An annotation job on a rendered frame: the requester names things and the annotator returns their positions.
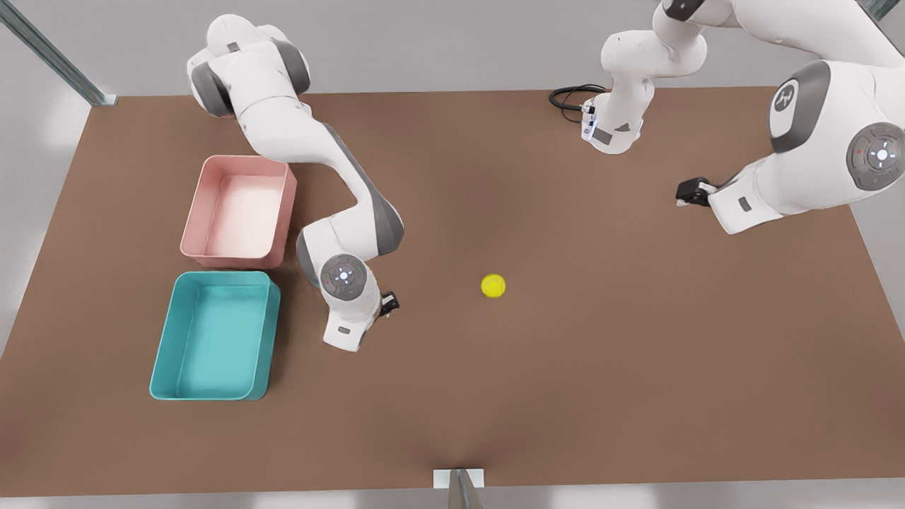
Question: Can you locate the pink plastic bin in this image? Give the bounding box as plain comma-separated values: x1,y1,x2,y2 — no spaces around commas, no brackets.
180,155,298,270

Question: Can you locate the teal plastic bin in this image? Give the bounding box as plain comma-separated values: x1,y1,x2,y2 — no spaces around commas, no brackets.
149,271,281,402

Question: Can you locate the black cable loop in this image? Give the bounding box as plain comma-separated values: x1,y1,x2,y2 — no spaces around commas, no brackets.
549,84,610,125

